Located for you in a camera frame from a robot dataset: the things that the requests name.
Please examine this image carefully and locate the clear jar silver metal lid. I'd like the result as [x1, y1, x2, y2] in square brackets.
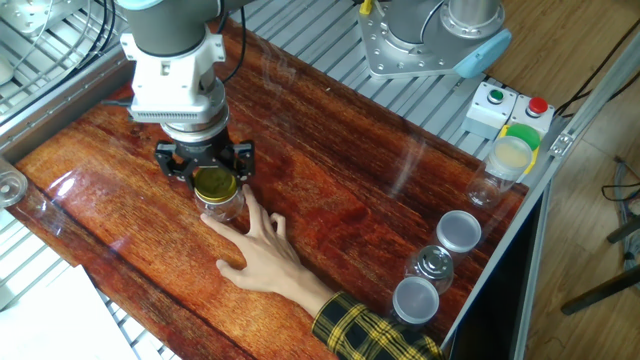
[404, 244, 455, 295]

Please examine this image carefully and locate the grey box red button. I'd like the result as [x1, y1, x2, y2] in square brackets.
[508, 93, 556, 137]

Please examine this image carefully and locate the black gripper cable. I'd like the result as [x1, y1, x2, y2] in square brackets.
[219, 4, 249, 85]

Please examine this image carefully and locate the black floor cable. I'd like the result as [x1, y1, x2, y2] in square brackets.
[554, 14, 640, 119]

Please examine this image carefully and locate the glossy wood grain mat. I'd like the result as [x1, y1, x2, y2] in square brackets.
[9, 19, 531, 360]

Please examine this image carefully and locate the grey box green button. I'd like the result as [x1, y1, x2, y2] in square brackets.
[462, 81, 519, 140]

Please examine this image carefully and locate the black cable bundle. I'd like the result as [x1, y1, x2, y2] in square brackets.
[0, 0, 117, 106]

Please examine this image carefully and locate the small clear glass jar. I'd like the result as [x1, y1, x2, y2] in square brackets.
[194, 187, 246, 223]

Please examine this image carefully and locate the dark chair leg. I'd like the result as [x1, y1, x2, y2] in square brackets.
[559, 264, 640, 316]
[606, 217, 640, 245]

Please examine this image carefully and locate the grey aluminium rail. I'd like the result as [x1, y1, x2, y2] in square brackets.
[0, 27, 136, 164]

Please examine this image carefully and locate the white paper sheet stack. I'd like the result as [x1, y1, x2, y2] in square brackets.
[0, 264, 141, 360]

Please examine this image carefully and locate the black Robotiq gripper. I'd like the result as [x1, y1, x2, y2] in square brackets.
[153, 128, 256, 190]

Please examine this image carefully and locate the yellow box green round cap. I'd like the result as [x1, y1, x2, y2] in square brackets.
[498, 122, 543, 176]

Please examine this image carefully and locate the bare human hand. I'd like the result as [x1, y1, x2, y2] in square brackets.
[199, 183, 335, 317]

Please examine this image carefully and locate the empty clear lidless jar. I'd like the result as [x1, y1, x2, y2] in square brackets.
[0, 158, 30, 210]

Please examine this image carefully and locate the clear jar white plastic lid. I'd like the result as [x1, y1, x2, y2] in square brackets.
[389, 276, 441, 331]
[434, 209, 483, 266]

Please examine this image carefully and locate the black flat panel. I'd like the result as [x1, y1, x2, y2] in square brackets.
[447, 194, 544, 360]

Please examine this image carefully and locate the gold metal jar lid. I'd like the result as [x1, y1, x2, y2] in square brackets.
[193, 167, 239, 204]

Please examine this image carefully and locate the silver metal mounting plate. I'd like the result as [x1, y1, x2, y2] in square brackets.
[0, 0, 86, 36]

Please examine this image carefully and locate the large clear jar white lid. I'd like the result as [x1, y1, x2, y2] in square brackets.
[466, 134, 535, 209]

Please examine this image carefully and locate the aluminium frame post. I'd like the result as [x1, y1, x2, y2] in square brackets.
[547, 42, 640, 159]

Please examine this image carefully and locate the forearm yellow black plaid sleeve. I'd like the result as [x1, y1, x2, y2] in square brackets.
[299, 287, 444, 360]

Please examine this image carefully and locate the white printed wrist mount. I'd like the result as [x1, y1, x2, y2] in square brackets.
[119, 27, 227, 125]

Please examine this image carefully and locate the grey floor cable bundle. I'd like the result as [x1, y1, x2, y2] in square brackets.
[599, 157, 640, 264]

